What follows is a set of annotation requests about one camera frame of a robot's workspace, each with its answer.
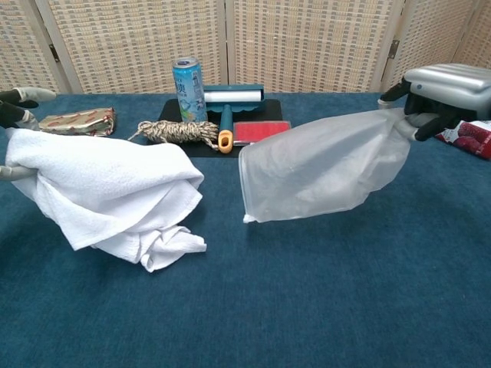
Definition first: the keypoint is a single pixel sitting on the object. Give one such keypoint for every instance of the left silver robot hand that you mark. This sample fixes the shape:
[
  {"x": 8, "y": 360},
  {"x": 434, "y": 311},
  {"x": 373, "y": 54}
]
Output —
[{"x": 15, "y": 113}]

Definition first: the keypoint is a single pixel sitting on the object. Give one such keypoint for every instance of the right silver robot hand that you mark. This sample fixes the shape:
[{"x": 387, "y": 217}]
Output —
[{"x": 449, "y": 86}]

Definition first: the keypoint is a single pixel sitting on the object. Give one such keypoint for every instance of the white towel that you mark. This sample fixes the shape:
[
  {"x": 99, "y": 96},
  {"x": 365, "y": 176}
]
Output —
[{"x": 96, "y": 180}]

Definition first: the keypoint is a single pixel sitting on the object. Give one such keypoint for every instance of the frosted plastic zip bag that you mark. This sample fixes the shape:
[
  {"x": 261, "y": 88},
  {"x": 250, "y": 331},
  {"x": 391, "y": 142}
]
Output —
[{"x": 326, "y": 165}]

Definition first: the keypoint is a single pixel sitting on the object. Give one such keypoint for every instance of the red juice bottle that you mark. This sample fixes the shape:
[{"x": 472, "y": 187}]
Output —
[{"x": 472, "y": 140}]

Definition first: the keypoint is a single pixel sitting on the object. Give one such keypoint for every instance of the gold foil wrapped packet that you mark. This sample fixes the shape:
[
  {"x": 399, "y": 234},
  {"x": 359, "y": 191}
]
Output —
[{"x": 76, "y": 120}]

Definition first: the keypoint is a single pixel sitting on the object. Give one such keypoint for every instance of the dark screen hinge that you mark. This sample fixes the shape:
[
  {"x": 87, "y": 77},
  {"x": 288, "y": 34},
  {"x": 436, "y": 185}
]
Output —
[
  {"x": 54, "y": 52},
  {"x": 394, "y": 49}
]

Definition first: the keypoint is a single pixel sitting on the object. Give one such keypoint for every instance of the woven folding screen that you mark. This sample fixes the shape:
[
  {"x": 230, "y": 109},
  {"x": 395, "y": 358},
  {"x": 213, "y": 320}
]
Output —
[{"x": 134, "y": 38}]

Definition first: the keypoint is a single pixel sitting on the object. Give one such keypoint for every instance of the blue drink can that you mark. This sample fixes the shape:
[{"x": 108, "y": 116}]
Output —
[{"x": 190, "y": 92}]

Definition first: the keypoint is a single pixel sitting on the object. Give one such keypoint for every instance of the black rectangular mat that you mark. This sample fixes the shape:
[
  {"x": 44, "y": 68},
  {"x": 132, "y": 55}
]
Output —
[{"x": 268, "y": 109}]

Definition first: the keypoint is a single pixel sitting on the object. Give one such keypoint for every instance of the red ink pad case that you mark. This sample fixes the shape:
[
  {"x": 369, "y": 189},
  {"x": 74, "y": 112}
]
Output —
[{"x": 262, "y": 132}]

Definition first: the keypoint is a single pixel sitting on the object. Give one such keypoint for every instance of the teal lint roller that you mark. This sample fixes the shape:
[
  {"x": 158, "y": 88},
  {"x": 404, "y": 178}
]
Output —
[{"x": 226, "y": 119}]

